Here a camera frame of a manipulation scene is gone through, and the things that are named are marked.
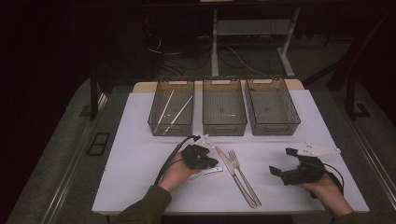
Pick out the white table cover sheet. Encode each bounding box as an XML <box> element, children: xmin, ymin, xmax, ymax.
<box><xmin>91</xmin><ymin>89</ymin><xmax>371</xmax><ymax>216</ymax></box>

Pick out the black metal stand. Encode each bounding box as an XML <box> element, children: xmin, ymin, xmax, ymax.
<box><xmin>326</xmin><ymin>8</ymin><xmax>372</xmax><ymax>121</ymax></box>
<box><xmin>88</xmin><ymin>60</ymin><xmax>109</xmax><ymax>122</ymax></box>

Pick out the white metal desk frame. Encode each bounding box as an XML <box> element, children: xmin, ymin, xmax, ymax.
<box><xmin>210</xmin><ymin>7</ymin><xmax>302</xmax><ymax>79</ymax></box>

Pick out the smoky transparent plastic bin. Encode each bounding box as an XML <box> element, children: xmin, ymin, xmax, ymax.
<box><xmin>202</xmin><ymin>77</ymin><xmax>248</xmax><ymax>137</ymax></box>
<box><xmin>245</xmin><ymin>77</ymin><xmax>302</xmax><ymax>137</ymax></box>
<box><xmin>148</xmin><ymin>78</ymin><xmax>195</xmax><ymax>137</ymax></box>

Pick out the steel fork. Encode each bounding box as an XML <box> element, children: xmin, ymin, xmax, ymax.
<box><xmin>228</xmin><ymin>148</ymin><xmax>262</xmax><ymax>208</ymax></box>

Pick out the steel table knife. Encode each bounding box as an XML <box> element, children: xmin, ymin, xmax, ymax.
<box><xmin>215</xmin><ymin>146</ymin><xmax>258</xmax><ymax>209</ymax></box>

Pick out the tangle of floor cables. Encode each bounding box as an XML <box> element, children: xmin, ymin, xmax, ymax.
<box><xmin>145</xmin><ymin>32</ymin><xmax>269</xmax><ymax>77</ymax></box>

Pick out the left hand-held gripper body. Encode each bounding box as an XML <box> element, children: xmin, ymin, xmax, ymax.
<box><xmin>181</xmin><ymin>133</ymin><xmax>215</xmax><ymax>171</ymax></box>

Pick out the person's right hand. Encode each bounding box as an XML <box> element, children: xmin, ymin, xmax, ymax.
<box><xmin>298</xmin><ymin>175</ymin><xmax>345</xmax><ymax>207</ymax></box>

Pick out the white chopstick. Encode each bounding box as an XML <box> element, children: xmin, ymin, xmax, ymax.
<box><xmin>163</xmin><ymin>94</ymin><xmax>194</xmax><ymax>135</ymax></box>
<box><xmin>153</xmin><ymin>89</ymin><xmax>176</xmax><ymax>135</ymax></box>

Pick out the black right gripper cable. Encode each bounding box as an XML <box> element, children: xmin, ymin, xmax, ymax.
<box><xmin>323</xmin><ymin>162</ymin><xmax>346</xmax><ymax>196</ymax></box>

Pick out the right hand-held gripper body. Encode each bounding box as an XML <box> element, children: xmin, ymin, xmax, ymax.
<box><xmin>280</xmin><ymin>142</ymin><xmax>342</xmax><ymax>188</ymax></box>

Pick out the person's left hand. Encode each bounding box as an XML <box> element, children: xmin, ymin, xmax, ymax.
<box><xmin>158</xmin><ymin>151</ymin><xmax>202</xmax><ymax>193</ymax></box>

